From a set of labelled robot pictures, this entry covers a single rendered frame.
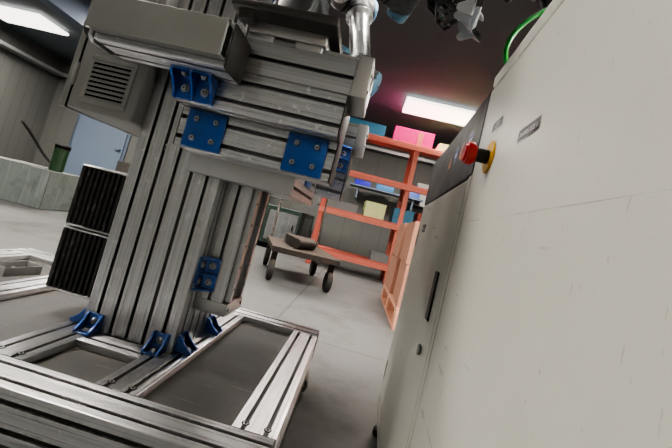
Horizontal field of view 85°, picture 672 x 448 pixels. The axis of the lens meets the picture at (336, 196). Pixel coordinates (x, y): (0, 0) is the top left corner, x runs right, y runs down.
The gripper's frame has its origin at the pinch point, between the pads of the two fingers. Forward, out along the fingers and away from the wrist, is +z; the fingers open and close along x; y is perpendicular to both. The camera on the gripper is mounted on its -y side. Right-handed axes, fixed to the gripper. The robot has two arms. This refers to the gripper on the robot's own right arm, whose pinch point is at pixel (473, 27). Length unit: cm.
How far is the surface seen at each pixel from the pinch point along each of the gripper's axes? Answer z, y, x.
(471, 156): 42, 0, 35
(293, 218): 64, 147, -488
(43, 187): 97, 372, -267
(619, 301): 57, -3, 69
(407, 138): -93, 3, -452
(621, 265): 55, -3, 69
